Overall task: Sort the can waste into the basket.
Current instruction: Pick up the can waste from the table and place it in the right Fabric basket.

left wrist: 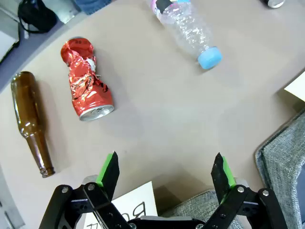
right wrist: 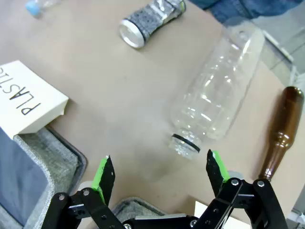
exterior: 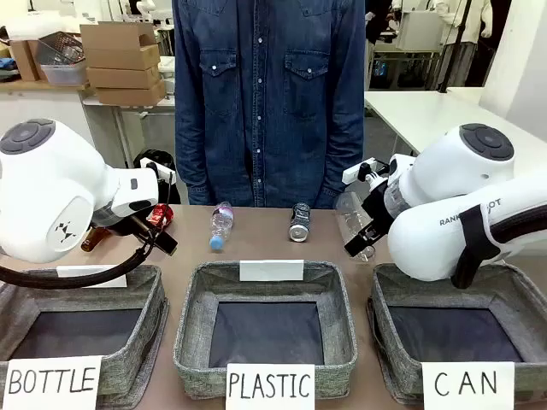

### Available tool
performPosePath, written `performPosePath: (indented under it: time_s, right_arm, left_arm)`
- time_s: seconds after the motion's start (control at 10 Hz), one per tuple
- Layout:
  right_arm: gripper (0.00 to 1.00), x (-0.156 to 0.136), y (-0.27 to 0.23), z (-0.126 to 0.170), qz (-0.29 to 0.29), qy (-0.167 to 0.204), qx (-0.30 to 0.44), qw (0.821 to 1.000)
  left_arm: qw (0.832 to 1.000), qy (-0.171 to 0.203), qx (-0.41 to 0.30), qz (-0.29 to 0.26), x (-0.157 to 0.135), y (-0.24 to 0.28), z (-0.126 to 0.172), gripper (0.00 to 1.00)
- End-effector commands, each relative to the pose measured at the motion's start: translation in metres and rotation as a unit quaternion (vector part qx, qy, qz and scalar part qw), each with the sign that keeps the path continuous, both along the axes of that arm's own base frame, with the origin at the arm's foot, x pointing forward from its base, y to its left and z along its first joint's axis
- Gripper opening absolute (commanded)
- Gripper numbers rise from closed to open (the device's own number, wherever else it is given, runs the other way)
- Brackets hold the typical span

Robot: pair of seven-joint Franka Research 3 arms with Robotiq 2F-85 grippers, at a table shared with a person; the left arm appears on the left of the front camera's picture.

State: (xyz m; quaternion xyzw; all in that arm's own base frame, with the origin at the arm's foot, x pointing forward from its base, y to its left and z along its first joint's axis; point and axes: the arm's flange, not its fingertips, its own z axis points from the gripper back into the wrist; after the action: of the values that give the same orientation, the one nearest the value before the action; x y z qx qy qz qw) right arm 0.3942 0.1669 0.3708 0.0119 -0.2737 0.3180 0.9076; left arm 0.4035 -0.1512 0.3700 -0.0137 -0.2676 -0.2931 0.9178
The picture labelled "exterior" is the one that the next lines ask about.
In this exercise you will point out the paper sign PLASTIC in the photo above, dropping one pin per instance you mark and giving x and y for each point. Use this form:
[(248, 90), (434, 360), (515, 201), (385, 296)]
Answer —
[(269, 384)]

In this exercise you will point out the grey basket marked plastic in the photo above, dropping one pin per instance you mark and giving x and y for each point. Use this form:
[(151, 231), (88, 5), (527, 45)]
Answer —
[(265, 324)]

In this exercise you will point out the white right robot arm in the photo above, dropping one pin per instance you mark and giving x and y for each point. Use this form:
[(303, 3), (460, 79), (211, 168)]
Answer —
[(444, 179)]

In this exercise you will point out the white cabinet with wooden top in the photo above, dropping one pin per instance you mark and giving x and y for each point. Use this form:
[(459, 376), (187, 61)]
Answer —
[(51, 107)]

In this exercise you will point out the background person in white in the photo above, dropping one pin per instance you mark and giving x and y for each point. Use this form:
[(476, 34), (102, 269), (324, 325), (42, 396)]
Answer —
[(466, 42)]

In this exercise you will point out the grey basket marked can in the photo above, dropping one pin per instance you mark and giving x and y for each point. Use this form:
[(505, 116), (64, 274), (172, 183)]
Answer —
[(448, 333)]

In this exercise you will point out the crushed red can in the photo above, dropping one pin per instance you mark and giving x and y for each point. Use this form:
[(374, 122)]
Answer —
[(160, 213)]

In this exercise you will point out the white box device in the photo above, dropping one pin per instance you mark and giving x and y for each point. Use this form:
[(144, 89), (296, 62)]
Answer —
[(421, 30)]

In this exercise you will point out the black tripod pole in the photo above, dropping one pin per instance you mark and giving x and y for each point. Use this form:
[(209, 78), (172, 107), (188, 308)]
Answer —
[(457, 42)]

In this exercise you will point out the person torso denim shirt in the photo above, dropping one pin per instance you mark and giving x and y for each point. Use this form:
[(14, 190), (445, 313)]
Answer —
[(269, 107)]

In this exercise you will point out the blank white card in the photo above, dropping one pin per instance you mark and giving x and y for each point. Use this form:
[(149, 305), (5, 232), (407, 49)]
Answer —
[(272, 270), (115, 282)]

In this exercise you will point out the open large cardboard box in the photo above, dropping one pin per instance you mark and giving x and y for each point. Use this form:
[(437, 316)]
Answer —
[(119, 42)]

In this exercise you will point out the black backpack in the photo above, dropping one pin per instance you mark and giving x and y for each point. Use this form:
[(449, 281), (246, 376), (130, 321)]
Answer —
[(147, 156)]

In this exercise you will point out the paper sign CAN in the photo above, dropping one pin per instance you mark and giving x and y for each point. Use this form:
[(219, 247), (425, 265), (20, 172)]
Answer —
[(466, 382)]

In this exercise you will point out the person right forearm denim sleeve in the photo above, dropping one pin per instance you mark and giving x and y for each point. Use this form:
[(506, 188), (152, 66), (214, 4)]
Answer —
[(192, 162)]

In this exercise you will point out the clear plastic storage bin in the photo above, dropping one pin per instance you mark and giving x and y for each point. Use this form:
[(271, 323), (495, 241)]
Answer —
[(64, 64)]

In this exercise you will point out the brown glass bottle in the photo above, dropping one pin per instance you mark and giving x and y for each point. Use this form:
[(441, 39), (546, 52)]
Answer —
[(92, 241)]

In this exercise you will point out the large clear plastic bottle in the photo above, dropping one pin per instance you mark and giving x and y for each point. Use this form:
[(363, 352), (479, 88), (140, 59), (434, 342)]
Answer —
[(352, 218)]

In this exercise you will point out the long white table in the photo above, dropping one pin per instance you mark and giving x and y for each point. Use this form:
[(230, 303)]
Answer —
[(427, 111)]

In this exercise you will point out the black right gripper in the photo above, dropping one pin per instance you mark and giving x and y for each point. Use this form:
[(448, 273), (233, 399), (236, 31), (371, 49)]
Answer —
[(378, 209)]

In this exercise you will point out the small blue-capped plastic bottle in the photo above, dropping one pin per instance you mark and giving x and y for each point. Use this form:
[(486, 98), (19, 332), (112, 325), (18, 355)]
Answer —
[(221, 222)]

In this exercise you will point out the black drink can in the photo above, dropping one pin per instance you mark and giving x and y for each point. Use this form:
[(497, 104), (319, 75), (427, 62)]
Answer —
[(299, 222)]

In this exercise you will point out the flat cardboard box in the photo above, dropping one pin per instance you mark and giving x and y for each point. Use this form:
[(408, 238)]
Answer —
[(128, 95), (124, 77)]

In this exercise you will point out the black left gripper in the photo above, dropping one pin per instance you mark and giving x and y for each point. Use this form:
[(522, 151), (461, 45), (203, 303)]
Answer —
[(141, 232)]

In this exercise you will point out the small cardboard box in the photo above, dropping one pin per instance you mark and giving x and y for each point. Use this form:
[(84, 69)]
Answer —
[(23, 60)]

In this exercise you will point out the person left forearm denim sleeve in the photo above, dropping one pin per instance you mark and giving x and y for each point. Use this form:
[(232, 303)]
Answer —
[(344, 149)]

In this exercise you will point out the grey basket marked bottle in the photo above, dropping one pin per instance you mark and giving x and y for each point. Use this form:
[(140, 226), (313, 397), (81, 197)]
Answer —
[(141, 307)]

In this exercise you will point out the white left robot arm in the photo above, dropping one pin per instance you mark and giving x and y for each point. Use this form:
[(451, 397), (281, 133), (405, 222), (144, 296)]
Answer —
[(42, 192)]

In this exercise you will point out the paper sign BOTTLE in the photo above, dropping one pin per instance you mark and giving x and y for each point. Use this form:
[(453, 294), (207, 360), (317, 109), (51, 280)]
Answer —
[(51, 380)]

